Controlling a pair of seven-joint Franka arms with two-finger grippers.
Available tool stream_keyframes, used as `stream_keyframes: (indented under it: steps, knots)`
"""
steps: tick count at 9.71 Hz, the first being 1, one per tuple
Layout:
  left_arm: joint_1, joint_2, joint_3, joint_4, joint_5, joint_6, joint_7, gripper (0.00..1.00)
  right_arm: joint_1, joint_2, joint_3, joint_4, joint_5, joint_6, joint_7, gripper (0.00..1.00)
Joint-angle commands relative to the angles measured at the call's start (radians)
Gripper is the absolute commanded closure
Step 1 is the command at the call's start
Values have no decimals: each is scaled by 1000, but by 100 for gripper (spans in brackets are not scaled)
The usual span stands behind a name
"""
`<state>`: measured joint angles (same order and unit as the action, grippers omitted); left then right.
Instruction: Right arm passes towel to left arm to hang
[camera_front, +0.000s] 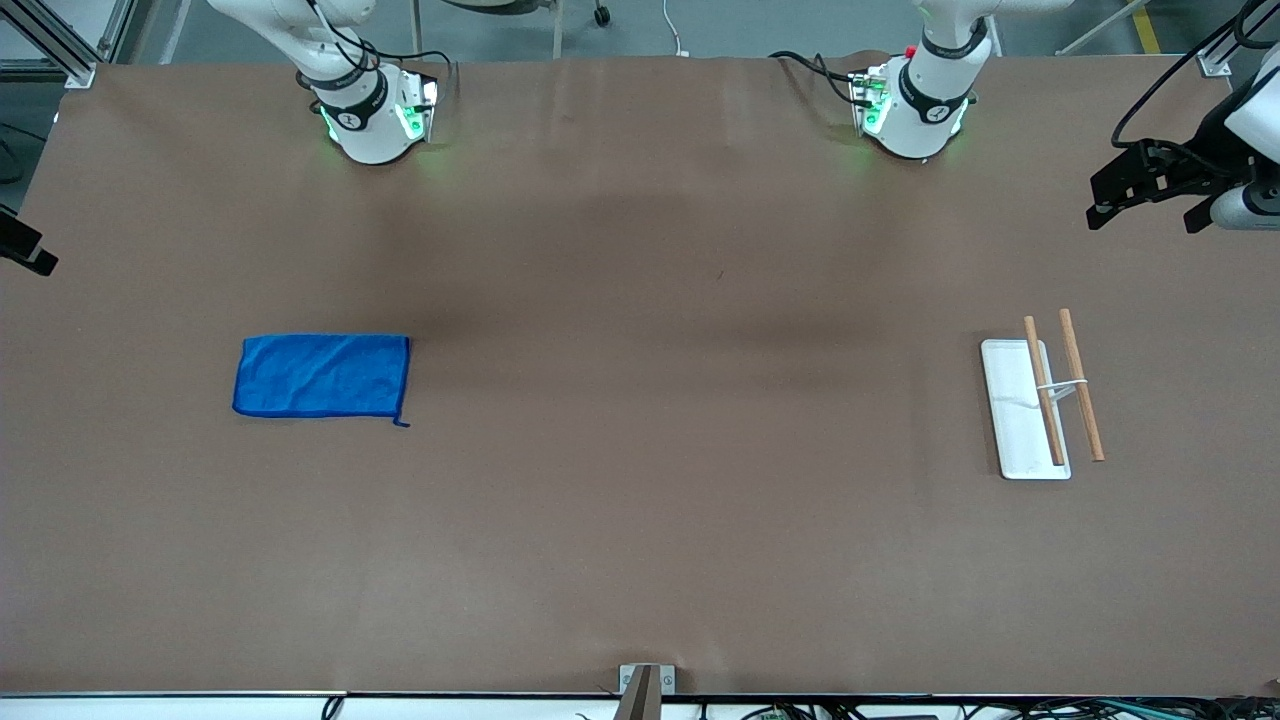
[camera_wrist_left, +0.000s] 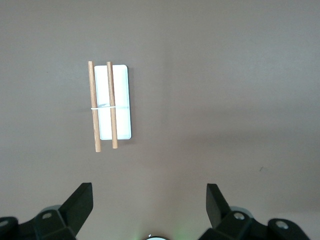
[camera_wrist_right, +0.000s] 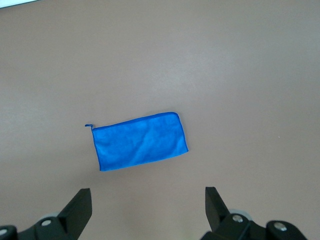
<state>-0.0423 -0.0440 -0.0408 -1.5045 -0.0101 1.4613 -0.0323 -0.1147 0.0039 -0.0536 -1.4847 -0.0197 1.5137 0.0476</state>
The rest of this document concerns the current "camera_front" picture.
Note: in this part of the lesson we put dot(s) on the office chair wheeled base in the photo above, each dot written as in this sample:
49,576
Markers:
600,14

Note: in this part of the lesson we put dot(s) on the blue microfiber towel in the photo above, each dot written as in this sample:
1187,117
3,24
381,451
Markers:
320,375

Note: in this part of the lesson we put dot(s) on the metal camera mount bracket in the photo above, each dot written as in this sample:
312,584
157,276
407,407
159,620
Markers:
645,685

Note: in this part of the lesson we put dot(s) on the white towel rack wooden bars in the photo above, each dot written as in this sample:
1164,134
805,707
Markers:
1015,420

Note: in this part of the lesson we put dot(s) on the aluminium frame profile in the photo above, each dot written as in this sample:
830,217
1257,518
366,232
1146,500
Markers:
60,40
1218,55

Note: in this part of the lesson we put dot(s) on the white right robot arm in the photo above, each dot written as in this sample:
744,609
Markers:
365,120

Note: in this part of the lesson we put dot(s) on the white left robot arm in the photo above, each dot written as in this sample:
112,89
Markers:
925,105

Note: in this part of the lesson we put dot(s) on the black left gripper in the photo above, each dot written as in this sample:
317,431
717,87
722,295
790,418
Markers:
1203,152

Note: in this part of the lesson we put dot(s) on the brown table cover sheet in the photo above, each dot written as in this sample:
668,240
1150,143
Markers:
640,520

